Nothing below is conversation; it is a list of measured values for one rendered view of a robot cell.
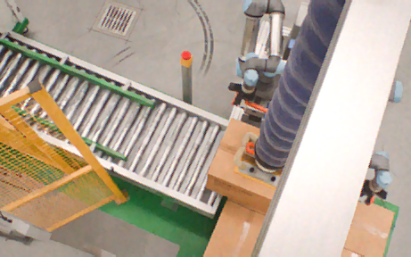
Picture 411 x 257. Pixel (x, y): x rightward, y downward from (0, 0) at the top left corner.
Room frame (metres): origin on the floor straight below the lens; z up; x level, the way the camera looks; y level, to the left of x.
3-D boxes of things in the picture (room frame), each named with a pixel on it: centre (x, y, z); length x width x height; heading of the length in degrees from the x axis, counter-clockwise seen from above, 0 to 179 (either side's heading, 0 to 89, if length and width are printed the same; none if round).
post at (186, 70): (1.45, 0.39, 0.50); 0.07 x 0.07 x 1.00; 79
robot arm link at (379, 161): (0.80, -0.82, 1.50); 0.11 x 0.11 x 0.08; 5
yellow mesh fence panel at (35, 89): (0.33, 1.05, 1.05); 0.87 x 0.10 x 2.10; 131
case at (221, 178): (0.80, -0.26, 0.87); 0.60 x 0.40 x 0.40; 79
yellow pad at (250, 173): (0.71, -0.26, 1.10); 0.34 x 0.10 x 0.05; 78
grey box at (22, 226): (0.10, 0.83, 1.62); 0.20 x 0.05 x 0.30; 79
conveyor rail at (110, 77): (1.39, 1.00, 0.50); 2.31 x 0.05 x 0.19; 79
